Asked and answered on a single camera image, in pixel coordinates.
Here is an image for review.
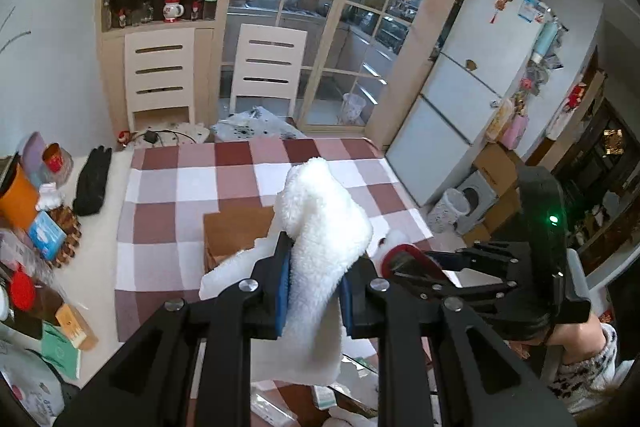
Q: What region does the white printed plastic bag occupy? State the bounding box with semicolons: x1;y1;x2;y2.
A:
0;339;66;427

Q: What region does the cream wooden chair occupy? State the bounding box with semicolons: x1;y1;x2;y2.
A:
124;28;196;132
231;24;308;118

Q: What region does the white refrigerator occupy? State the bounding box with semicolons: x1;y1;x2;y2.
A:
385;0;551;208

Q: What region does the brown woven trivet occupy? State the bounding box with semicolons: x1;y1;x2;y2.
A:
50;204;82;269

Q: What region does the grey round-window appliance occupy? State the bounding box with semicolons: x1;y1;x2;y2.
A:
452;171;501;235

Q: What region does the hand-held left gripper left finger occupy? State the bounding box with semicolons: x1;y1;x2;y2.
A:
52;232;293;427

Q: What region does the white fluffy cloth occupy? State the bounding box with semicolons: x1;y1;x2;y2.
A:
199;157;375;385

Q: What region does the dark jar with red lid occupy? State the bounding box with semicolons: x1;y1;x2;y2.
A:
7;269;66;340

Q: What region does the cream printed seat cushion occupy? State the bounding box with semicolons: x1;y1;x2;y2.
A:
125;122;211;150

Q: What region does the pink bag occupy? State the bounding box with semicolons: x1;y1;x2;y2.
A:
501;114;530;150

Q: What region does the wooden lattice glass partition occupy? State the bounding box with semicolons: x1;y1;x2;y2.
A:
215;0;483;148

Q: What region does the yellow snack packet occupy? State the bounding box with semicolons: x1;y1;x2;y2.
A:
486;99;516;142

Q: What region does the blue tissue packet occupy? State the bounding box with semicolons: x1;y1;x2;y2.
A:
27;211;67;260

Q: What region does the clear plastic bottle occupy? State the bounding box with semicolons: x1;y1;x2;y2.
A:
0;227;56;288

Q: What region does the red white checked tablecloth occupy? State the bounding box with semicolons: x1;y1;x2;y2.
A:
114;138;436;427

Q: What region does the white spotted cloth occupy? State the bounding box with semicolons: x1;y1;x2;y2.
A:
210;106;306;142

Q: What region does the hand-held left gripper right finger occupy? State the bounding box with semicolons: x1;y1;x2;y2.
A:
340;257;581;427

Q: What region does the small patterned white bin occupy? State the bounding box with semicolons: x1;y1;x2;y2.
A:
341;93;366;125

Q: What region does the beige display cabinet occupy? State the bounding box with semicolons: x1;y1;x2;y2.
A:
97;0;238;135

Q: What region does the orange box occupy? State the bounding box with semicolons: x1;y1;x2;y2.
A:
0;162;41;230

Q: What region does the dark wooden cabinet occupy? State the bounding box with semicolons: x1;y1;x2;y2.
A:
550;52;640;258

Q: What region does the small tan carton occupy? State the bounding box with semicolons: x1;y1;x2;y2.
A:
54;303;98;352

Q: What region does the purple bowl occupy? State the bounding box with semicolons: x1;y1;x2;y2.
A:
20;132;48;188

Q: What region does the black glove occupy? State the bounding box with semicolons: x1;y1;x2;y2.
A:
72;146;113;217

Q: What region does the white knit cloth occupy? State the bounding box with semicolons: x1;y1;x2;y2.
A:
36;182;63;212

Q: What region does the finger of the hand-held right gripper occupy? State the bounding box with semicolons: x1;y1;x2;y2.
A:
425;243;532;273
390;264;516;303

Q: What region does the green paper packet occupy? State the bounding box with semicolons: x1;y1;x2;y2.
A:
40;324;82;380

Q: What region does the large patterned white bin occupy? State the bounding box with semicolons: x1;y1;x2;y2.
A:
427;188;471;235

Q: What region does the light blue hanging bottle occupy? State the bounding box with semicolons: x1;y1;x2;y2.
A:
531;19;558;65

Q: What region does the person's right forearm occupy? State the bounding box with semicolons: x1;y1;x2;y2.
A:
547;312;621;415

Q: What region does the cardboard box with print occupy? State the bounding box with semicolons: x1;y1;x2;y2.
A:
472;142;526;198

